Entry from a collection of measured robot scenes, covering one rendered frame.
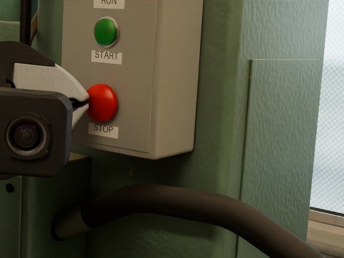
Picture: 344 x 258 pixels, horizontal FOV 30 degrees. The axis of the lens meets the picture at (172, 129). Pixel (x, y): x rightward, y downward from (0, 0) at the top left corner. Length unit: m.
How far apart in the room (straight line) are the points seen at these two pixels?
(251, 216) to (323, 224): 1.59
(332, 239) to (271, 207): 1.39
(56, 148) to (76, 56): 0.19
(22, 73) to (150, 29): 0.11
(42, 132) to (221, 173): 0.22
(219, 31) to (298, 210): 0.25
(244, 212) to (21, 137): 0.20
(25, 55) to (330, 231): 1.65
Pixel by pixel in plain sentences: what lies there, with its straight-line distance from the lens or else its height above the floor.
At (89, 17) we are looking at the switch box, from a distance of 0.52.
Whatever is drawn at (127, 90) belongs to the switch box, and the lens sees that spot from 0.50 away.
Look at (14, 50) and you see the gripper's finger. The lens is 0.43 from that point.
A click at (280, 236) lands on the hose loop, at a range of 0.47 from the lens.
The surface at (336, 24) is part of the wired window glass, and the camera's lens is 2.02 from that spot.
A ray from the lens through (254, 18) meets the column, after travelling 0.54.
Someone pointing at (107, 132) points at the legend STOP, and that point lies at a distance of 0.51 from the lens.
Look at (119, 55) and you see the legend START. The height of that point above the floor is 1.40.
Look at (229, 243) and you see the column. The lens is 0.56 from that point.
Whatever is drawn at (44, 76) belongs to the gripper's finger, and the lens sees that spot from 0.45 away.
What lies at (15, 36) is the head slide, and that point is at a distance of 0.72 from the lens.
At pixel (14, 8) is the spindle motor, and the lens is 0.77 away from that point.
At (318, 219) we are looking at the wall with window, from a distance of 2.09.
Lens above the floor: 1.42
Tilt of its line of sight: 8 degrees down
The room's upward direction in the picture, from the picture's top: 4 degrees clockwise
